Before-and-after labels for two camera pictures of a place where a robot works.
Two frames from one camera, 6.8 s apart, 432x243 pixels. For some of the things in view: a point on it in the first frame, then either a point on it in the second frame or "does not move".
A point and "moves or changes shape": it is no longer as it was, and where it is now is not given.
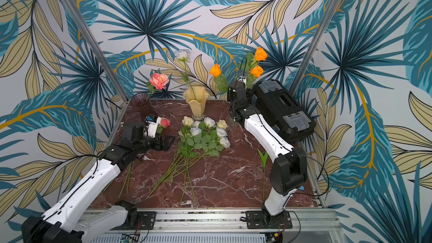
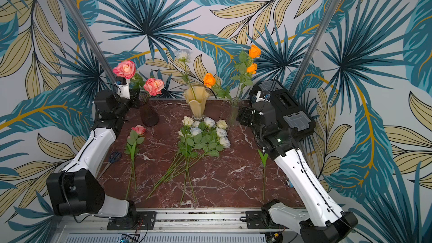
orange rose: x=255 y=72 moves or changes shape
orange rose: x=220 y=79 to x=209 y=81
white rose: x=184 y=55 does not move
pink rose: x=165 y=123 to x=126 y=69
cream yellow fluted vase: x=196 y=96 does not move
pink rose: x=157 y=80 moves or changes shape
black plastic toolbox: x=275 y=104 does not move
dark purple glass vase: x=140 y=107 to x=149 y=115
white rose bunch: x=196 y=139 does not move
